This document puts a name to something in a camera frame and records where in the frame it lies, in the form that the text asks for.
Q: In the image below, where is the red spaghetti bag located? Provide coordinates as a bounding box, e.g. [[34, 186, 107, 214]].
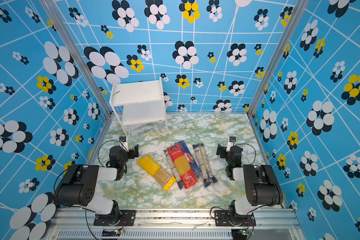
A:
[[167, 144, 198, 189]]

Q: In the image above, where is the yellow spaghetti bag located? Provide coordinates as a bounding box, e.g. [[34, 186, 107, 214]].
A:
[[137, 155, 176, 191]]

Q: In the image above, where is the clear noodle bag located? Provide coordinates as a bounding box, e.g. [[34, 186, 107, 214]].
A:
[[164, 150, 185, 190], [193, 143, 218, 188]]

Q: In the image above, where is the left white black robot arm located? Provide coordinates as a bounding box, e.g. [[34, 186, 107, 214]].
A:
[[54, 145, 139, 221]]

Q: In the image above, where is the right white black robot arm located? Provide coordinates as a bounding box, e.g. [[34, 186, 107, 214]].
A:
[[217, 144, 283, 220]]

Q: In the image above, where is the white two-tier metal shelf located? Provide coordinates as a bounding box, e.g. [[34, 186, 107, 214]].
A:
[[109, 80, 169, 137]]

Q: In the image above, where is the dark blue spaghetti bag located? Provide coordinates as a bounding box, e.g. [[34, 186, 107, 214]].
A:
[[178, 141, 202, 178]]

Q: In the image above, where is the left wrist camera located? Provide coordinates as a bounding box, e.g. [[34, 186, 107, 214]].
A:
[[119, 136, 128, 151]]

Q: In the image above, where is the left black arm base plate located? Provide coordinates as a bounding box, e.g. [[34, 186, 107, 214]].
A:
[[93, 210, 137, 227]]

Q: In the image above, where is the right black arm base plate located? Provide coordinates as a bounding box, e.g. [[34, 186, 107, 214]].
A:
[[212, 210, 257, 227]]

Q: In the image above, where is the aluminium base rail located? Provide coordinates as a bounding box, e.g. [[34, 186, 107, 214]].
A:
[[45, 209, 305, 240]]

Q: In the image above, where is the left aluminium corner post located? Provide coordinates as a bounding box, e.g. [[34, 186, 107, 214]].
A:
[[40, 1, 112, 118]]

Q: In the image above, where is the aluminium corner post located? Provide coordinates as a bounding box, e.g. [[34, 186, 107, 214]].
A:
[[247, 0, 310, 118], [40, 1, 112, 118]]

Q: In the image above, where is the right aluminium corner post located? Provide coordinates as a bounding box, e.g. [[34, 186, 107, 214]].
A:
[[247, 0, 310, 118]]

